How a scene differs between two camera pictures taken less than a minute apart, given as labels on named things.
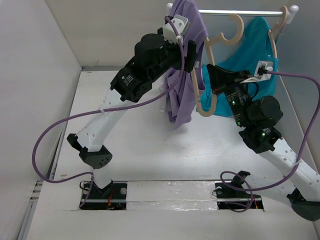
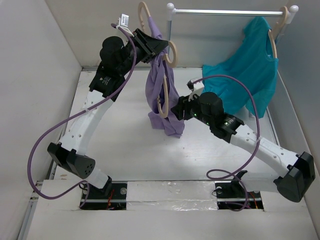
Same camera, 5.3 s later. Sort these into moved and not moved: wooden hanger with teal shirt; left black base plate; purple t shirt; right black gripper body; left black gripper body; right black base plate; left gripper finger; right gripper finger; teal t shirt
Moved: left gripper finger; right black gripper body; purple t shirt; left black gripper body; right gripper finger
Not moved: right black base plate; teal t shirt; left black base plate; wooden hanger with teal shirt
